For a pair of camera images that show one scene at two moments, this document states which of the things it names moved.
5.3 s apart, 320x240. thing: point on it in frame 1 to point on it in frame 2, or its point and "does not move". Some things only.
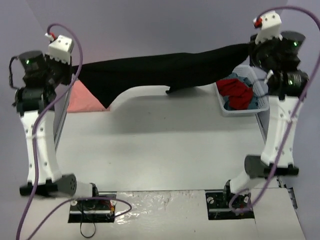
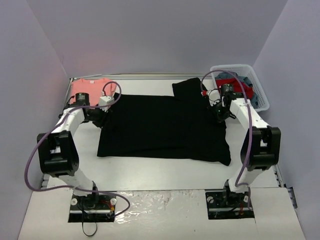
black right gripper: x=256 y=52 to x=214 y=110
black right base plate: x=222 y=205 does not move
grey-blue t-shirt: x=254 y=101 does not move
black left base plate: x=96 y=211 does not move
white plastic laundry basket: x=259 y=87 does not move
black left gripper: x=65 y=74 to x=97 y=116
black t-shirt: x=107 y=81 to x=183 y=126
